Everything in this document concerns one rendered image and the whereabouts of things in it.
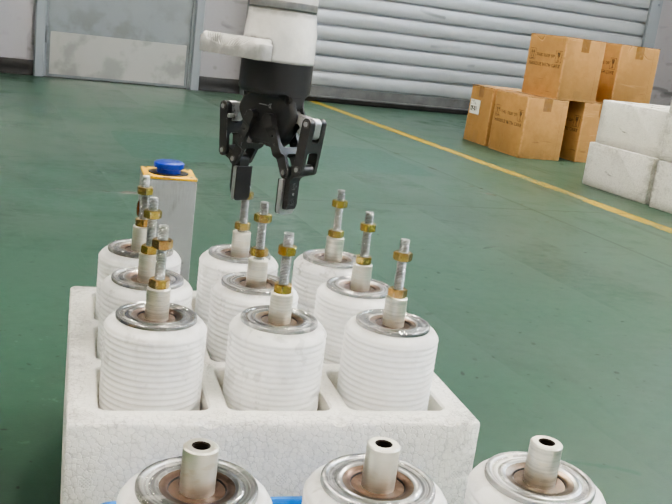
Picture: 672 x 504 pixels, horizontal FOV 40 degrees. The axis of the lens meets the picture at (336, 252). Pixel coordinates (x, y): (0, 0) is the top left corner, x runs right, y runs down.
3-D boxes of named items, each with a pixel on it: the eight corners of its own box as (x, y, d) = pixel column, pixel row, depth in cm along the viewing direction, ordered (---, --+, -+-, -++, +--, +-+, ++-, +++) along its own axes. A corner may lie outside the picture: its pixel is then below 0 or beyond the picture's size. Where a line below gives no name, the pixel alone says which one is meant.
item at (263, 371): (304, 517, 89) (326, 344, 84) (206, 506, 89) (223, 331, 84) (308, 470, 98) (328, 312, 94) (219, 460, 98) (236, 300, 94)
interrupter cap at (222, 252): (273, 254, 114) (274, 248, 114) (266, 269, 107) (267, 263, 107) (214, 246, 115) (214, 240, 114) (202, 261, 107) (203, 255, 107)
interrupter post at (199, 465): (179, 504, 55) (183, 455, 54) (175, 484, 57) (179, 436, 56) (218, 503, 56) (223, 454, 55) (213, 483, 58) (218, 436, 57)
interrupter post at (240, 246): (250, 256, 112) (253, 230, 111) (247, 261, 110) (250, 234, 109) (231, 253, 112) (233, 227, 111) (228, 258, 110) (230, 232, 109)
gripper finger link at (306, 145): (303, 116, 91) (286, 170, 93) (315, 123, 90) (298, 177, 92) (321, 116, 93) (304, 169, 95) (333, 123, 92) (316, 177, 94)
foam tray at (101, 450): (56, 605, 82) (66, 423, 78) (63, 416, 119) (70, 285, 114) (453, 582, 93) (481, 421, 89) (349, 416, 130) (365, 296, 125)
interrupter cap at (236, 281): (209, 288, 97) (209, 282, 97) (237, 273, 104) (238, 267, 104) (275, 303, 95) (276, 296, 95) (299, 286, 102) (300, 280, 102)
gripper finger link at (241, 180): (252, 166, 100) (248, 199, 101) (248, 165, 100) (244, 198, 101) (237, 166, 98) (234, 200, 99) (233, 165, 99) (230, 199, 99)
